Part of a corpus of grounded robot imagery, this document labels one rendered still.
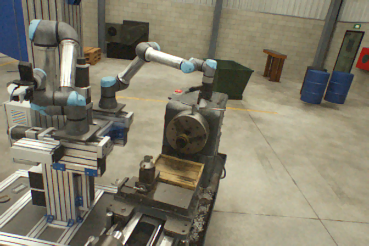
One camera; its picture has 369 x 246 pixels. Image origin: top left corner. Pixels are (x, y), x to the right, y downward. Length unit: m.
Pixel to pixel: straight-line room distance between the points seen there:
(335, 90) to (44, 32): 8.13
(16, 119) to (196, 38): 10.31
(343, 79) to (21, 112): 8.11
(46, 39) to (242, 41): 10.96
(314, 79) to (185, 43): 6.00
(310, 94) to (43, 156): 7.32
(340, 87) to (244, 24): 5.19
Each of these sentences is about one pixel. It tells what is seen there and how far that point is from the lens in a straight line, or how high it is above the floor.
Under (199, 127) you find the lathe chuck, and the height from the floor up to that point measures 1.16.
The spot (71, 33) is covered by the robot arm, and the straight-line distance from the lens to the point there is 1.55.
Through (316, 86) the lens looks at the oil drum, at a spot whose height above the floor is 0.51.
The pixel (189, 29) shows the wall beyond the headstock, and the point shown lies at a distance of 11.80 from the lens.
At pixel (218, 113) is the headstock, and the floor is 1.24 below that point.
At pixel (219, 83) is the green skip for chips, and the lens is 6.49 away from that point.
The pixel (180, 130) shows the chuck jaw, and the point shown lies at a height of 1.14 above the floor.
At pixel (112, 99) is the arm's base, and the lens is 2.11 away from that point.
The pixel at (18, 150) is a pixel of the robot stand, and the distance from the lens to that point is 1.82.
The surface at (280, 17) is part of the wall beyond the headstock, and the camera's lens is 12.54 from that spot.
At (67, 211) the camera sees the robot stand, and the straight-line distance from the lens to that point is 2.40.
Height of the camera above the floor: 1.91
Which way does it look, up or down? 23 degrees down
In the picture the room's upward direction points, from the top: 7 degrees clockwise
